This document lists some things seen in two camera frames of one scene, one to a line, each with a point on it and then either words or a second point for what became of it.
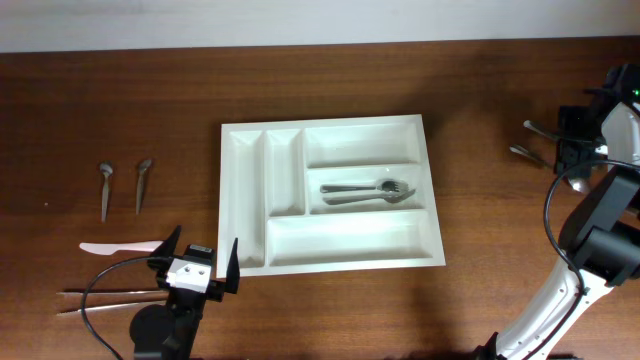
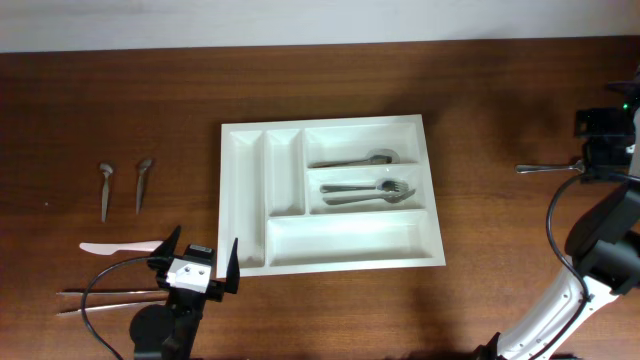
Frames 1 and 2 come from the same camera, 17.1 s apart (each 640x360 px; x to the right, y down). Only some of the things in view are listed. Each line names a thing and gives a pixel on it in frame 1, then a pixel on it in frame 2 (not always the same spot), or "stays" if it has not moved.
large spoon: [577, 184] → [376, 156]
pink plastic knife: [106, 249] stays
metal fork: [391, 185] stays
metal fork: [388, 197] stays
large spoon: [528, 124] → [527, 168]
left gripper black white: [160, 257] stays
